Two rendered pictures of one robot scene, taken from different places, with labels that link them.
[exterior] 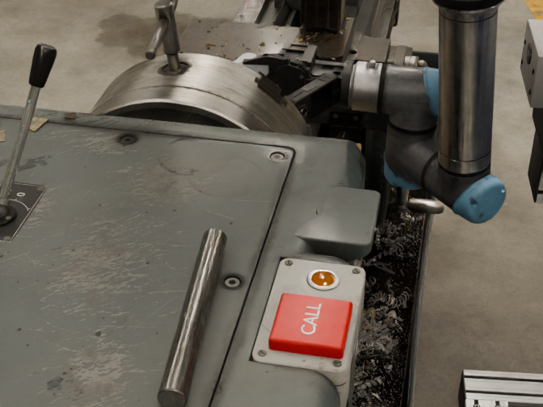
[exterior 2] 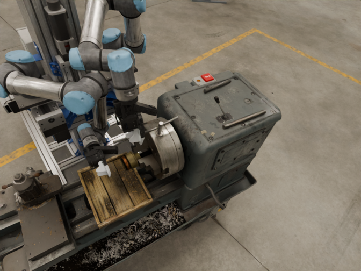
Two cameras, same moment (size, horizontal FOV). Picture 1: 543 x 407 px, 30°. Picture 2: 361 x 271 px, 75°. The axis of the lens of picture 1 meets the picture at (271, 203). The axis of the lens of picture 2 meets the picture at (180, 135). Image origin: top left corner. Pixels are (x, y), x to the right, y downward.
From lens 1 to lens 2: 176 cm
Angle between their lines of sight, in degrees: 87
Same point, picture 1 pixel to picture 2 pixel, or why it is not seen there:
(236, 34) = (36, 232)
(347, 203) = (180, 85)
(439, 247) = not seen: outside the picture
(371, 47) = not seen: hidden behind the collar
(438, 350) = not seen: hidden behind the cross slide
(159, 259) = (212, 95)
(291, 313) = (208, 78)
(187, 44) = (55, 241)
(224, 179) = (189, 99)
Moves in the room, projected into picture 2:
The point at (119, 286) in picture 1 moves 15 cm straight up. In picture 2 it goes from (221, 96) to (228, 75)
